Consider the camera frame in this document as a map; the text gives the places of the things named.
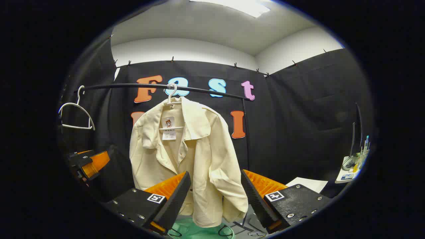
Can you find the ceiling light panel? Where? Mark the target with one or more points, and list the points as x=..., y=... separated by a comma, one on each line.
x=239, y=6

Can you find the clear pen cup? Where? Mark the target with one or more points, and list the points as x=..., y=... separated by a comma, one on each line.
x=363, y=156

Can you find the cream jacket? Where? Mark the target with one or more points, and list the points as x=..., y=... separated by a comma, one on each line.
x=206, y=159

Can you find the green laundry hamper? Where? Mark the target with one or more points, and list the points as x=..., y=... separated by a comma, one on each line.
x=196, y=230

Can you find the black monitor on stand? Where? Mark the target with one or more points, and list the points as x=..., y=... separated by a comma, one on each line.
x=359, y=126

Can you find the white hanger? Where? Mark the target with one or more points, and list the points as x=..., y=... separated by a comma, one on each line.
x=171, y=96
x=77, y=105

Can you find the row of black backdrop clips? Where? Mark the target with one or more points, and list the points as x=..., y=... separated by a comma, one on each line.
x=172, y=59

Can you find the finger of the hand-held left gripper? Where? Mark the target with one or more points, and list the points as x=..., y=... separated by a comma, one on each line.
x=79, y=157
x=96, y=164

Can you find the black clothes rack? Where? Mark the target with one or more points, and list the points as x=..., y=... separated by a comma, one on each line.
x=126, y=86

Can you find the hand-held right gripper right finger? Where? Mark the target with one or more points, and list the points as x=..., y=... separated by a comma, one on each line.
x=257, y=202

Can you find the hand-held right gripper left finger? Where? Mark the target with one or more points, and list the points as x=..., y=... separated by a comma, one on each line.
x=176, y=202

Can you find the black backdrop cloth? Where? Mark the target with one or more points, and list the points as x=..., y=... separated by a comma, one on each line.
x=298, y=116

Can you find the white box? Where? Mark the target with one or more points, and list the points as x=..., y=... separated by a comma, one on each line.
x=307, y=184

